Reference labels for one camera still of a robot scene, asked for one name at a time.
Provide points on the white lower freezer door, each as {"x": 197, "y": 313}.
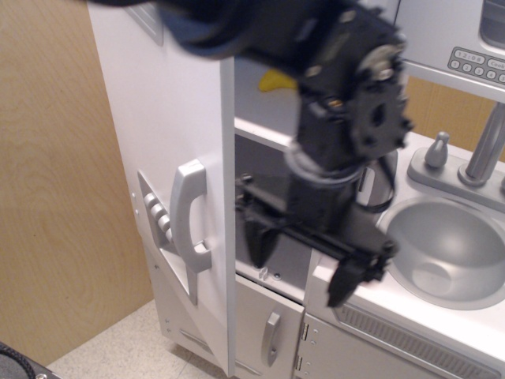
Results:
{"x": 254, "y": 305}

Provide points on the silver lower freezer handle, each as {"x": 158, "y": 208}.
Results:
{"x": 268, "y": 350}

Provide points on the silver toy faucet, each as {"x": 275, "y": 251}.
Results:
{"x": 475, "y": 179}

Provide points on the yellow toy banana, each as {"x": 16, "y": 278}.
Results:
{"x": 274, "y": 79}

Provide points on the silver ice dispenser panel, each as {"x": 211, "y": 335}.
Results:
{"x": 159, "y": 222}

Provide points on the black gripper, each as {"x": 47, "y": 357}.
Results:
{"x": 324, "y": 217}

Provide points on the white fridge shelf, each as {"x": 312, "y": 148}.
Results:
{"x": 261, "y": 134}

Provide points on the white toy kitchen counter unit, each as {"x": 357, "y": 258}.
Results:
{"x": 327, "y": 349}

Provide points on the white toy microwave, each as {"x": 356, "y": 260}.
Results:
{"x": 458, "y": 44}

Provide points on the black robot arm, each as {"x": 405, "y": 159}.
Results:
{"x": 344, "y": 58}

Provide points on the silver oven vent panel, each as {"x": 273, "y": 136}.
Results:
{"x": 435, "y": 356}

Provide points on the black case corner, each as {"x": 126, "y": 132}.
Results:
{"x": 15, "y": 365}

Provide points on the silver fridge handle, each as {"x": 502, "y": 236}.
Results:
{"x": 189, "y": 186}

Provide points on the silver toy sink basin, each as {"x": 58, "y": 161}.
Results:
{"x": 449, "y": 254}

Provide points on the silver toy wall phone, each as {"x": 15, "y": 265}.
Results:
{"x": 376, "y": 188}

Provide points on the white toy fridge door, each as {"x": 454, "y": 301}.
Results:
{"x": 173, "y": 114}

